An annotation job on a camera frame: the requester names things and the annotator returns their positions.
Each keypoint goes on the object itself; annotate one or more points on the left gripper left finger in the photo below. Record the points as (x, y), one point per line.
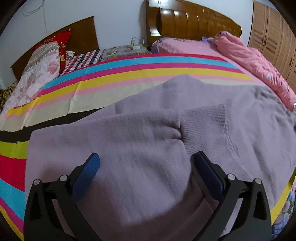
(41, 221)

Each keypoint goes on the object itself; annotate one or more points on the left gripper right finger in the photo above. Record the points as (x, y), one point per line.
(253, 221)

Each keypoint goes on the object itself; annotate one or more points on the purple knit pants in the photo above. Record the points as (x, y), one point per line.
(146, 187)

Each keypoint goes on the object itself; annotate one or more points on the leopard print blanket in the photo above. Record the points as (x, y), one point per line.
(5, 94)

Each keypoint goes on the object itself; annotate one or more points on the rainbow striped blanket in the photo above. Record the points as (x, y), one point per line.
(74, 96)

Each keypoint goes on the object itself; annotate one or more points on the pink crumpled comforter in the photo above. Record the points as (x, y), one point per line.
(252, 60)

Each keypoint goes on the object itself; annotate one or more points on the pink floral quilt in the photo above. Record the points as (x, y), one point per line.
(42, 67)

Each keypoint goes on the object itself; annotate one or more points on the red checkered bed sheet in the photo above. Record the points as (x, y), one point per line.
(82, 60)

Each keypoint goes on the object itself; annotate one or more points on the pink bed sheet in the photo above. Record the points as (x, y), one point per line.
(171, 45)

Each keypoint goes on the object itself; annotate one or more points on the red embroidered pillow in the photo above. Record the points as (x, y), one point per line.
(61, 38)

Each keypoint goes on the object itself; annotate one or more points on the bedside table with floral cover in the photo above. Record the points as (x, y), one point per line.
(122, 51)

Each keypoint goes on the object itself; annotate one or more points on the dark wooden headboard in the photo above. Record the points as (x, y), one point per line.
(83, 39)

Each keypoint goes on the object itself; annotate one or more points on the wooden louvered wardrobe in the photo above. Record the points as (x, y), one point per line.
(272, 36)

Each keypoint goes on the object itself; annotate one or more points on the white power strip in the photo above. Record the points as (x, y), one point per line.
(134, 45)

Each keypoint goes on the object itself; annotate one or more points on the glossy brown wooden headboard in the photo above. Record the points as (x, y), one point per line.
(185, 20)

